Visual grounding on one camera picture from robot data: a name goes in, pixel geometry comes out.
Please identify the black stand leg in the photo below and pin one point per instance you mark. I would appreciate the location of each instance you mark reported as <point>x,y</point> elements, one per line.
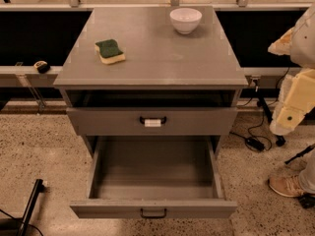
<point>38,188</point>
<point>254,82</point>

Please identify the metal bracket left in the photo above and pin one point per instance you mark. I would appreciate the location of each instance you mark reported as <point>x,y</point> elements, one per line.
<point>24,81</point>

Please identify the small black yellow device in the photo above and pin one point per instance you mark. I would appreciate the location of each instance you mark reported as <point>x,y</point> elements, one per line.
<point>42,66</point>

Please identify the grey trouser leg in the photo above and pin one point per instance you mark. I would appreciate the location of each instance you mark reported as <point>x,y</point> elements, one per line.
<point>307,176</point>

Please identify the white ceramic bowl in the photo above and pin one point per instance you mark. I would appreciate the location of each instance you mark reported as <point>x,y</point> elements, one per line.
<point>185,20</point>

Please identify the grey drawer cabinet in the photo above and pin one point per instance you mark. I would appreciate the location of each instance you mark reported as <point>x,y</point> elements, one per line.
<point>162,68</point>

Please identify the black stand leg left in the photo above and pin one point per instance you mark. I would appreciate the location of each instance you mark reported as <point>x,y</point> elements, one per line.
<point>38,188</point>

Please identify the black stand leg right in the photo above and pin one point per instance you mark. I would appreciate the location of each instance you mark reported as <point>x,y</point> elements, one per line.
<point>254,82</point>

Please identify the tan sneaker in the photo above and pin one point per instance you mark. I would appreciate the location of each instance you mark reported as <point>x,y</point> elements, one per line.
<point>286,186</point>

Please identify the green yellow sponge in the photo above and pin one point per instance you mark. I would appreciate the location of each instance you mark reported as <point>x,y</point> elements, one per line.
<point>109,52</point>

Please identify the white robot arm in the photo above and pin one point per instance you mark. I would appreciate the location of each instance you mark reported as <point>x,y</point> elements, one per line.
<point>297,94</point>

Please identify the black power adapter with cable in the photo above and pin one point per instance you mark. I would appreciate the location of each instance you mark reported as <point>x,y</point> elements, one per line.
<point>253,141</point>

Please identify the grey top drawer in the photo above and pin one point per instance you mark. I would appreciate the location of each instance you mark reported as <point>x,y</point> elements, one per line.
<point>151,121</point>

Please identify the grey drawer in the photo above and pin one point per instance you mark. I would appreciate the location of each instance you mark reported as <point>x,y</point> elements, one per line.
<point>151,121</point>
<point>154,178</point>

